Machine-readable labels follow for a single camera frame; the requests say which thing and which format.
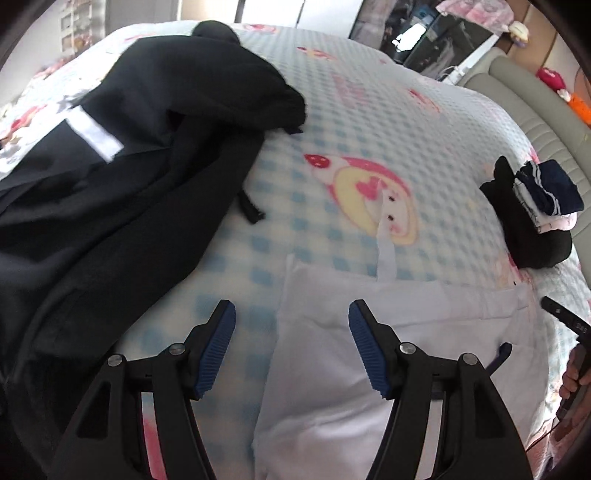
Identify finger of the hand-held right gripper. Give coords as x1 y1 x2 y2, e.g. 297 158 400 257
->
541 296 578 329

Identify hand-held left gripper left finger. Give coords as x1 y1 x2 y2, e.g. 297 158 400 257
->
53 300 237 480

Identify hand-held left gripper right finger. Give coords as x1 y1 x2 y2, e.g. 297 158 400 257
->
348 299 529 480

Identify white shirt navy trim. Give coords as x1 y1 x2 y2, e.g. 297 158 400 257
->
252 220 552 480

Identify stack of folded clothes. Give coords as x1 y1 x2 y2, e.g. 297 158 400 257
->
479 156 573 269

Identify black clothes heap white stripe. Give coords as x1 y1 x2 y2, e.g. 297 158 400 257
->
0 21 308 480

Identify person's right hand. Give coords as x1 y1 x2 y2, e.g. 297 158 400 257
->
558 345 591 401

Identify folded white pink garment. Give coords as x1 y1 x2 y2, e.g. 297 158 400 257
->
531 210 578 234

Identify folded navy striped garment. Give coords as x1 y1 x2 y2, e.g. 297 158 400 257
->
512 160 583 217

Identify blue checkered cartoon blanket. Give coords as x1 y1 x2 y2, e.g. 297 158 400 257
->
0 21 591 480

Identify red plush toy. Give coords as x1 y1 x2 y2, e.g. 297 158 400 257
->
536 67 566 90

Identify white printed bedsheet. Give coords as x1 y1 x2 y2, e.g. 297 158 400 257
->
0 60 107 176

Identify dark glass cabinet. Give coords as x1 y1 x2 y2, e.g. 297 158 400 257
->
348 0 502 84

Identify pink patterned cloth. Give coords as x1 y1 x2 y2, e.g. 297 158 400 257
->
436 0 515 24

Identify white wardrobe doors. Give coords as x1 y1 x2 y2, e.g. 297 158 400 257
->
178 0 365 33

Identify white shelf rack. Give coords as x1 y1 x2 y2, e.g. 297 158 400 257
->
60 0 112 54

